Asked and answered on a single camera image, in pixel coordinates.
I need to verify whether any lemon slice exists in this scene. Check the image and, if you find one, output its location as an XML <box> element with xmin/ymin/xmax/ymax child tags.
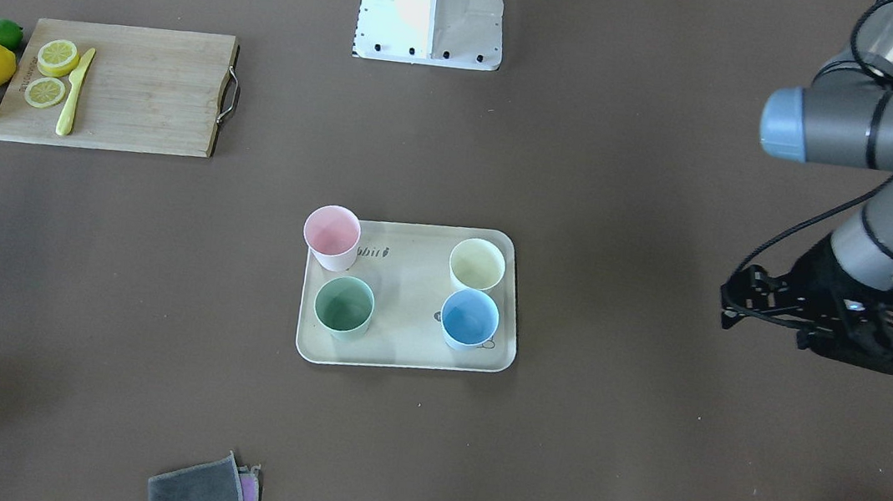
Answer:
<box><xmin>35</xmin><ymin>38</ymin><xmax>81</xmax><ymax>78</ymax></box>
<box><xmin>23</xmin><ymin>77</ymin><xmax>66</xmax><ymax>109</ymax></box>

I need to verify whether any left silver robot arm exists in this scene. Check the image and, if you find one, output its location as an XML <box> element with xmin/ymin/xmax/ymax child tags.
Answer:
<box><xmin>720</xmin><ymin>0</ymin><xmax>893</xmax><ymax>372</ymax></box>

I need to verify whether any lemon slice lower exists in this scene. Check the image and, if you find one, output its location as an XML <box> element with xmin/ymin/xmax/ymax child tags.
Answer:
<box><xmin>23</xmin><ymin>77</ymin><xmax>66</xmax><ymax>109</ymax></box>

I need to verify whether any cream white cup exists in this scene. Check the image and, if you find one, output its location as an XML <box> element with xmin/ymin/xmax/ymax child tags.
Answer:
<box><xmin>449</xmin><ymin>238</ymin><xmax>507</xmax><ymax>292</ymax></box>

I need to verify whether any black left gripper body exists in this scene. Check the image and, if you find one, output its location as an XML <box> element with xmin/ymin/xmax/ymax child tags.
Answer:
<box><xmin>785</xmin><ymin>236</ymin><xmax>893</xmax><ymax>331</ymax></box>

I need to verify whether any yellow plastic knife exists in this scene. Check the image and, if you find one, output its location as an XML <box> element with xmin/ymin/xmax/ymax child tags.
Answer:
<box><xmin>54</xmin><ymin>48</ymin><xmax>97</xmax><ymax>136</ymax></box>

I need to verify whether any blue cup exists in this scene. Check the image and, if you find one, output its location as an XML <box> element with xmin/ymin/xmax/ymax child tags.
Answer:
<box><xmin>439</xmin><ymin>288</ymin><xmax>500</xmax><ymax>351</ymax></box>

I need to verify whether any beige rabbit tray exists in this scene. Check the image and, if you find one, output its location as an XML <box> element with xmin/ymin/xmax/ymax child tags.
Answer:
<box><xmin>295</xmin><ymin>220</ymin><xmax>519</xmax><ymax>372</ymax></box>

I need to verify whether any wooden cutting board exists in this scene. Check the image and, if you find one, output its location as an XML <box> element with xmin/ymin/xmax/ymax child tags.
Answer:
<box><xmin>0</xmin><ymin>18</ymin><xmax>240</xmax><ymax>158</ymax></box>

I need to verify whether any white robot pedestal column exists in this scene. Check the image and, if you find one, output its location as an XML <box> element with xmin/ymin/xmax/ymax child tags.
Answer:
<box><xmin>352</xmin><ymin>0</ymin><xmax>505</xmax><ymax>71</ymax></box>

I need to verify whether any grey folded cloth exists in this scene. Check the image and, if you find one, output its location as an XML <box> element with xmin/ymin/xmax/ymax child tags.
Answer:
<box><xmin>147</xmin><ymin>453</ymin><xmax>262</xmax><ymax>501</ymax></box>

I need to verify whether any pink cup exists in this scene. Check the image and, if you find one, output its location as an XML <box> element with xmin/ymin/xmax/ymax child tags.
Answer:
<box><xmin>302</xmin><ymin>205</ymin><xmax>362</xmax><ymax>272</ymax></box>

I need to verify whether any green cup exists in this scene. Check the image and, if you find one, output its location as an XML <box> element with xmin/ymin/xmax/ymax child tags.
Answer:
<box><xmin>313</xmin><ymin>276</ymin><xmax>376</xmax><ymax>341</ymax></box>

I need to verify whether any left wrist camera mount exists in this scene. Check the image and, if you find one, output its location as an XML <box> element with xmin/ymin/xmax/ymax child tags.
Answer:
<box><xmin>796</xmin><ymin>286</ymin><xmax>893</xmax><ymax>375</ymax></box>

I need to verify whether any lemon slice upper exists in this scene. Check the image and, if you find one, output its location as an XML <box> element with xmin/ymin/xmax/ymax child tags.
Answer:
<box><xmin>35</xmin><ymin>38</ymin><xmax>81</xmax><ymax>78</ymax></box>

